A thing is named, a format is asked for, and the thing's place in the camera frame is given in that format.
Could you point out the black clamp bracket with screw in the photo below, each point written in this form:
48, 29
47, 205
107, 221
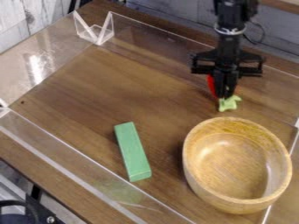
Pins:
40, 214

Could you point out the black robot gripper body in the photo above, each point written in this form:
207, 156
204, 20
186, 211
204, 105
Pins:
227, 60

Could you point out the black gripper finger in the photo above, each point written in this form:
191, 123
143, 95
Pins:
219, 83
232, 78

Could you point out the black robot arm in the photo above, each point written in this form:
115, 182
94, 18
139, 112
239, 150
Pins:
234, 13

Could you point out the wooden bowl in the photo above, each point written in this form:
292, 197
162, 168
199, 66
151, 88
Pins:
236, 164

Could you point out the green rectangular block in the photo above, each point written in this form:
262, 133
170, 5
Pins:
132, 151

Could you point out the red felt strawberry toy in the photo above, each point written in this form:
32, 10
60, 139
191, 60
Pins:
226, 103

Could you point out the clear acrylic tray walls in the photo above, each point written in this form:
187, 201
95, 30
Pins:
71, 90

